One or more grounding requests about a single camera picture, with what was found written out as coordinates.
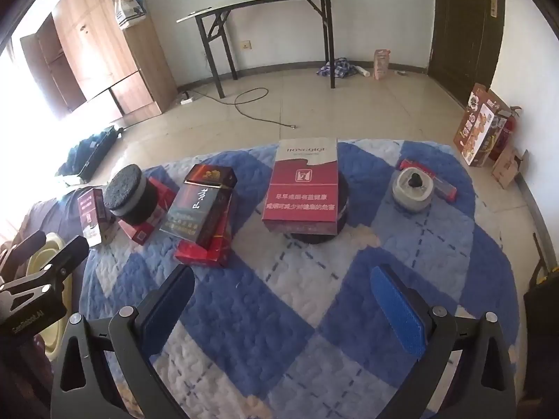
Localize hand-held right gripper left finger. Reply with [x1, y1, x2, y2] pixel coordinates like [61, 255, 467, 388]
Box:
[50, 265, 195, 419]

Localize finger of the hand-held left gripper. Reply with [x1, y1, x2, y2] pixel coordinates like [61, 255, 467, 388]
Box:
[0, 236, 90, 305]
[0, 230, 47, 277]

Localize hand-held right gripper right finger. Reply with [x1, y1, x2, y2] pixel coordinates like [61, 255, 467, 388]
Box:
[370, 264, 518, 419]

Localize yellow plastic basin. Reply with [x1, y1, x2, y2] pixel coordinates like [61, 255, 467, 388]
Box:
[25, 231, 76, 364]

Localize dark red cigarette box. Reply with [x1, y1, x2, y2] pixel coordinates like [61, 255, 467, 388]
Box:
[77, 188, 115, 247]

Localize red cigarette carton with barcode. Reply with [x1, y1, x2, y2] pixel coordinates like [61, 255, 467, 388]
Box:
[118, 177, 179, 246]

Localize red cigarette carton gold characters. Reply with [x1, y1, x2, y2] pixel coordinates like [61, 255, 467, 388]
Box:
[174, 192, 239, 268]

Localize small black round sponge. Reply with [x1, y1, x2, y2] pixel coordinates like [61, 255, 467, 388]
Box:
[104, 164, 159, 225]

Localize black cigarette carton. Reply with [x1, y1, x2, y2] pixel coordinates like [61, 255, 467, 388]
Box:
[158, 164, 239, 247]

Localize large black round sponge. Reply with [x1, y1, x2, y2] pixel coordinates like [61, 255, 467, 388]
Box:
[286, 172, 351, 245]

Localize gold cigarette box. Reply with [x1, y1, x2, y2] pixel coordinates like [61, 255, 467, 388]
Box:
[261, 138, 340, 238]

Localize black bag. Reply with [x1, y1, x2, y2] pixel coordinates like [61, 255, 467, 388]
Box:
[55, 126, 124, 182]

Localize blue white quilted blanket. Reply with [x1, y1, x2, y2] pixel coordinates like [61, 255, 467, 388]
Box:
[80, 139, 521, 419]

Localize black case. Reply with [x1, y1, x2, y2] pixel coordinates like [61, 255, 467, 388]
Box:
[522, 265, 559, 419]

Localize small cardboard box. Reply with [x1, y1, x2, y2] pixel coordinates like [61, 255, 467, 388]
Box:
[492, 145, 529, 190]

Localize wooden wardrobe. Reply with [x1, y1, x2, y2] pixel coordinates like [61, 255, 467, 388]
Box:
[20, 0, 178, 124]

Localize brown snack box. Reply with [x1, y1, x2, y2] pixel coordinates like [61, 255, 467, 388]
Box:
[452, 83, 510, 168]

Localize red fire extinguisher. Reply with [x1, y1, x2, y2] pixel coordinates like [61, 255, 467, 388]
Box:
[488, 105, 523, 162]

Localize white plastic bag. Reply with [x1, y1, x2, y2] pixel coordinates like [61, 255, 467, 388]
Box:
[114, 0, 147, 31]

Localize plaid cloth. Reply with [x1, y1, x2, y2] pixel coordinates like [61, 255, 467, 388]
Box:
[317, 58, 359, 79]

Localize dark wooden door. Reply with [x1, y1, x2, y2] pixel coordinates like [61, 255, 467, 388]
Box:
[427, 0, 506, 111]

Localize black leg folding table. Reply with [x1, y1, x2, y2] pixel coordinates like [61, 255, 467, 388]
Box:
[176, 0, 340, 99]

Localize black floor cable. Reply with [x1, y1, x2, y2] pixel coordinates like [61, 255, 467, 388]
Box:
[188, 87, 298, 130]

